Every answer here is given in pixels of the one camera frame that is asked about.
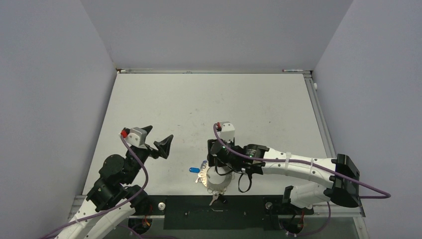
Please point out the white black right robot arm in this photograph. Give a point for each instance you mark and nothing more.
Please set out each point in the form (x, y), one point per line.
(253, 169)

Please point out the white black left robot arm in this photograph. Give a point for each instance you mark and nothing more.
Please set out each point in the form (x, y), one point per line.
(117, 194)

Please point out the aluminium right side rail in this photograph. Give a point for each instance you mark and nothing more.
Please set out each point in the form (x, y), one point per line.
(321, 122)

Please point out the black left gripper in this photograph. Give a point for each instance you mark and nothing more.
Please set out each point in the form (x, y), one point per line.
(162, 147)

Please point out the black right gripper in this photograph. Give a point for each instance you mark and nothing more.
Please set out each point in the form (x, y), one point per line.
(214, 161)

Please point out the aluminium back rail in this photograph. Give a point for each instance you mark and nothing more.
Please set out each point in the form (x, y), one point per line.
(203, 71)

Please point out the pink white marker pen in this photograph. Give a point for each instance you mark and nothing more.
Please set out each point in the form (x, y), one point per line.
(292, 70)

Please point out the aluminium rail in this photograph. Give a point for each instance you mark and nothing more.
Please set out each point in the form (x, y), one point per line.
(203, 71)
(321, 122)

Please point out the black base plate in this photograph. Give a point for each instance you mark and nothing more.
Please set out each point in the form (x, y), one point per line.
(240, 212)

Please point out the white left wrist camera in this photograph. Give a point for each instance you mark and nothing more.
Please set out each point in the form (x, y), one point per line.
(134, 136)

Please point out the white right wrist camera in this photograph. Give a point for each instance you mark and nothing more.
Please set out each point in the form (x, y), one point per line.
(226, 131)

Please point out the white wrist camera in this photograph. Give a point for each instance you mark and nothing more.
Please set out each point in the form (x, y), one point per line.
(134, 136)
(226, 131)

